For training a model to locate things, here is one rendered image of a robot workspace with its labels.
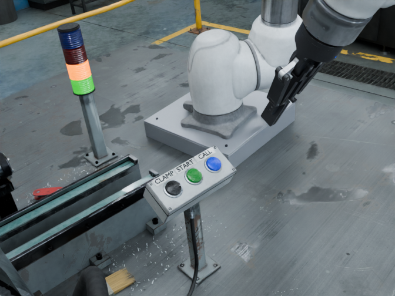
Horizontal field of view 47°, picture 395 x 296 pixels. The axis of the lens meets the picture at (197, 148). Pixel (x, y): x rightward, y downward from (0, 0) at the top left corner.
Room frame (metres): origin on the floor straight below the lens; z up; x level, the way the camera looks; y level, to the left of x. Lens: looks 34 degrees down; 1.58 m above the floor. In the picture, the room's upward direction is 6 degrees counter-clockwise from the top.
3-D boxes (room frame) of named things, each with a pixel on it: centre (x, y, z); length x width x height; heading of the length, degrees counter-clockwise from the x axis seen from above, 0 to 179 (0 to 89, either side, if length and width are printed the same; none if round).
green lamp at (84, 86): (1.18, 0.30, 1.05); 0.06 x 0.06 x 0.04
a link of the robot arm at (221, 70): (1.23, -0.08, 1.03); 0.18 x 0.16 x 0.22; 104
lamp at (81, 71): (1.18, 0.30, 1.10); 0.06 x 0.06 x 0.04
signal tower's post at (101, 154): (1.18, 0.30, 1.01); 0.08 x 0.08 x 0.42; 38
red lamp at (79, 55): (1.18, 0.30, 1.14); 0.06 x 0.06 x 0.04
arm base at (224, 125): (1.24, -0.06, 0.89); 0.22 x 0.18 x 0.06; 52
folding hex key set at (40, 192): (1.01, 0.43, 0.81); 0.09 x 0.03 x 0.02; 89
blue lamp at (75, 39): (1.18, 0.30, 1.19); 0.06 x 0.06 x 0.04
